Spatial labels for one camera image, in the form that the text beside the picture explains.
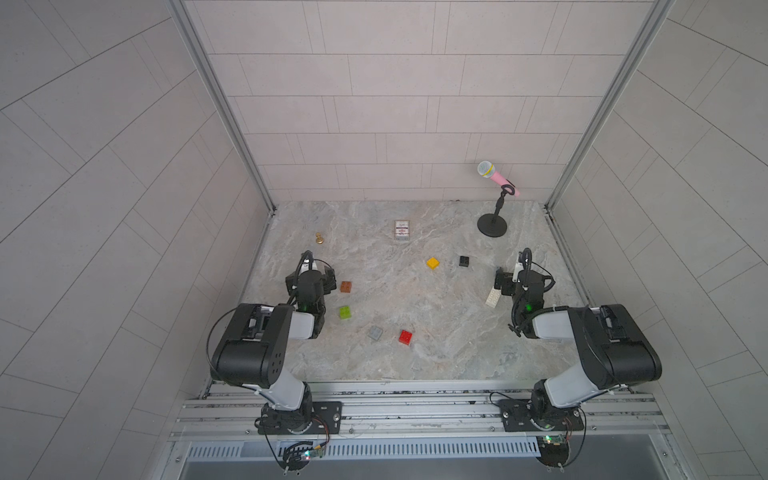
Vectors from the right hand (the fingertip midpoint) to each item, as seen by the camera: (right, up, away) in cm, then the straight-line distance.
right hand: (514, 265), depth 95 cm
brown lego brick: (-54, -6, -3) cm, 54 cm away
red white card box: (-36, +11, +13) cm, 40 cm away
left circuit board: (-61, -41, -26) cm, 78 cm away
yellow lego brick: (-26, +1, +4) cm, 26 cm away
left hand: (-64, 0, 0) cm, 64 cm away
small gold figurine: (-65, +8, +10) cm, 66 cm away
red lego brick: (-35, -19, -12) cm, 42 cm away
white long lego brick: (-8, -10, -4) cm, 13 cm away
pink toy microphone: (-10, +30, -3) cm, 32 cm away
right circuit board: (-1, -39, -26) cm, 47 cm away
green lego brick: (-53, -13, -7) cm, 55 cm away
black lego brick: (-15, +1, +4) cm, 16 cm away
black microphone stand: (-1, +14, +16) cm, 21 cm away
